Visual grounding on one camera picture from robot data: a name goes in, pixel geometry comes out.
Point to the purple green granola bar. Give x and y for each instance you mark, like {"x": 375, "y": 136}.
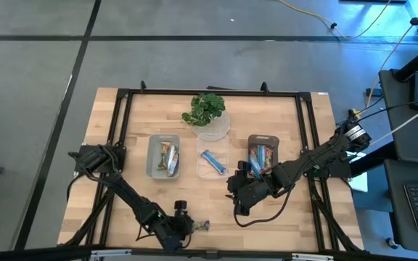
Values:
{"x": 201, "y": 225}

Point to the black aluminium table frame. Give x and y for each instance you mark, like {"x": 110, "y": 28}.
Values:
{"x": 158, "y": 92}

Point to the silver metal bracket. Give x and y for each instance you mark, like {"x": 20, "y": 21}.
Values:
{"x": 111, "y": 253}
{"x": 312, "y": 257}

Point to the clear plastic bin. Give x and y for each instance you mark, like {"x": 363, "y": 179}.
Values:
{"x": 209, "y": 172}

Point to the dark grey desk top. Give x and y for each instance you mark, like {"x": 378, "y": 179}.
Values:
{"x": 397, "y": 203}
{"x": 397, "y": 145}

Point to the round woven mat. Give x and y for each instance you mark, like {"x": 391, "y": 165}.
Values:
{"x": 220, "y": 127}

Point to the black caster wheel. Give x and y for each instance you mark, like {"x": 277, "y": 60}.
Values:
{"x": 391, "y": 242}

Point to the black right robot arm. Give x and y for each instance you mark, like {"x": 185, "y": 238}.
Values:
{"x": 303, "y": 163}

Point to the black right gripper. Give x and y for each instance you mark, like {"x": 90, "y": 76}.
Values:
{"x": 258, "y": 190}

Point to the dark smoked plastic bin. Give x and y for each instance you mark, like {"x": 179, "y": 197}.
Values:
{"x": 263, "y": 138}

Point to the black diagonal beam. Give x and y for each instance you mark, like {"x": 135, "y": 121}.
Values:
{"x": 417, "y": 62}
{"x": 372, "y": 159}

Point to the small blue box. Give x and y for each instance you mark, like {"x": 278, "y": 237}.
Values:
{"x": 374, "y": 91}

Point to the grey plastic bin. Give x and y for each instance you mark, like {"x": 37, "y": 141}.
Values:
{"x": 152, "y": 159}

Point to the green leafy plant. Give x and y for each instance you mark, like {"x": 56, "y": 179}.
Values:
{"x": 203, "y": 108}

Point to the blue granola bar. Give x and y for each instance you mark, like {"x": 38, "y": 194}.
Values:
{"x": 213, "y": 162}

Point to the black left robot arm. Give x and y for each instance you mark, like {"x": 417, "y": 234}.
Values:
{"x": 129, "y": 195}

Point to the black crossbeam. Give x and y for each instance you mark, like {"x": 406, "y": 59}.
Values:
{"x": 230, "y": 256}

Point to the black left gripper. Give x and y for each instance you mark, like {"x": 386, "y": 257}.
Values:
{"x": 174, "y": 230}

